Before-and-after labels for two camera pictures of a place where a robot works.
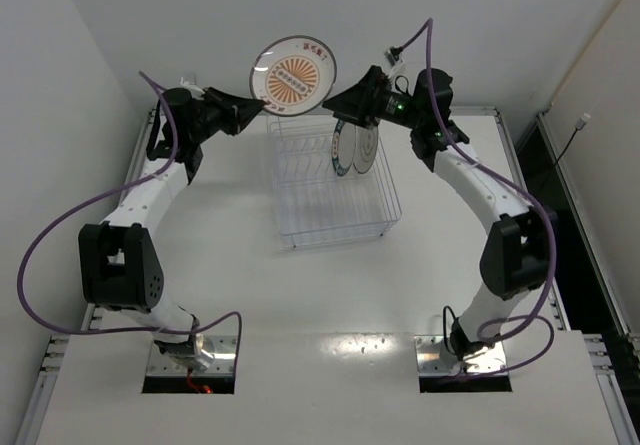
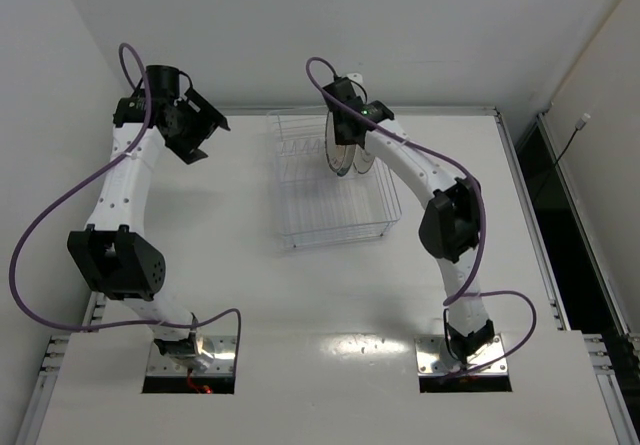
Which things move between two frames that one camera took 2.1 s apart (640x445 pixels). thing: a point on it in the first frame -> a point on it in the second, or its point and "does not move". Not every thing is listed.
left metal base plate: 224,349 does not move
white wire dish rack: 316,205 does not move
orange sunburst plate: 293,75 -> 335,152
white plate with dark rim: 365,148 does not move
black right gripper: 370,98 -> 345,132
